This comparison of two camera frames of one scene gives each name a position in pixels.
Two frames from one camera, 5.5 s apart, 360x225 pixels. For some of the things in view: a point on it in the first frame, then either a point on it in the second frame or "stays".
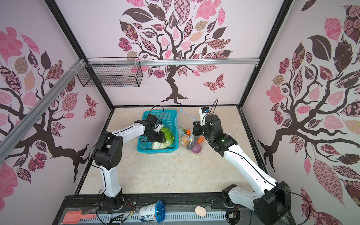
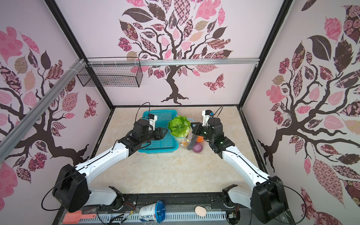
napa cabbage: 169,137 -> 179,126
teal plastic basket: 169,119 stays
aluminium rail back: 218,62 stays
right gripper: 198,126 stays
